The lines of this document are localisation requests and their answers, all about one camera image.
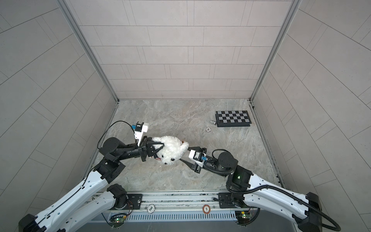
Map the right black corrugated cable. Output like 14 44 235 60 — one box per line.
202 148 342 232

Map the red poker chip on rail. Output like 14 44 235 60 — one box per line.
203 205 211 214

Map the black white chessboard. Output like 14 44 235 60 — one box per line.
215 110 251 127

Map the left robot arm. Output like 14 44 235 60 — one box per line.
18 136 164 232

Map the left circuit board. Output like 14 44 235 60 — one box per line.
109 213 128 228

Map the white poker chip on rail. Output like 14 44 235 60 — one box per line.
147 204 156 214

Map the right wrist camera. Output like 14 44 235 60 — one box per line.
188 150 207 168

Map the white teddy bear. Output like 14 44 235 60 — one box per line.
152 136 189 165

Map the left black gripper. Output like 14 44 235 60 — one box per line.
114 138 165 166

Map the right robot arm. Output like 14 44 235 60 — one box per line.
188 147 322 232

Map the right circuit board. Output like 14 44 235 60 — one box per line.
235 211 253 225

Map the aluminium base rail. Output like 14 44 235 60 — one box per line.
62 189 299 214

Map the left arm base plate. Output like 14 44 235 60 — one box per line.
109 194 143 210

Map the circuit board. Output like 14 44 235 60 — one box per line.
235 211 253 225
109 213 128 228

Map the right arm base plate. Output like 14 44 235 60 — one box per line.
213 192 250 209

